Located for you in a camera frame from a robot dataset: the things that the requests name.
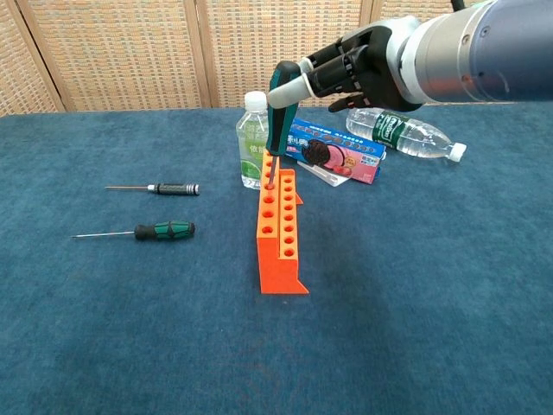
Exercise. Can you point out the black precision screwdriver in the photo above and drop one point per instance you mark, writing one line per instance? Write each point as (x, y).
(177, 189)

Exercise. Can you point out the white flat packet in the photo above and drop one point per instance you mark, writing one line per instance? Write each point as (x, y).
(330, 177)

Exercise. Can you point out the small green black screwdriver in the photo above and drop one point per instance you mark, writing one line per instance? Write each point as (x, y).
(164, 230)

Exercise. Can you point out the clear water bottle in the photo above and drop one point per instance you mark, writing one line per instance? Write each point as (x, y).
(397, 129)

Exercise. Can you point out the blue table mat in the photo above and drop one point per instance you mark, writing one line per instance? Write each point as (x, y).
(129, 324)

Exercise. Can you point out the small green label bottle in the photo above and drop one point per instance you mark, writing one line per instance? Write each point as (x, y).
(250, 147)

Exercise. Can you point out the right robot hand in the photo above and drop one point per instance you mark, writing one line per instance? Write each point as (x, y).
(380, 73)

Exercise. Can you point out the blue toothpaste box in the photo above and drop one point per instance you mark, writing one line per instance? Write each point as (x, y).
(345, 160)

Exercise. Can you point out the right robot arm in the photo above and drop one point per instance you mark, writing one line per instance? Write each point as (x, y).
(475, 52)

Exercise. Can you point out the orange test tube rack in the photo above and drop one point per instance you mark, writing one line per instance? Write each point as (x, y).
(276, 272)

